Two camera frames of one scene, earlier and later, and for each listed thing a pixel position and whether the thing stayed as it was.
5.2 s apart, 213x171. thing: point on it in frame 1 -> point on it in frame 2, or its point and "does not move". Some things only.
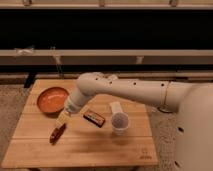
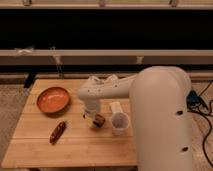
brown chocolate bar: [94, 118] does not move
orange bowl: [52, 100] does not move
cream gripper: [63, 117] -> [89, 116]
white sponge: [116, 107] does not move
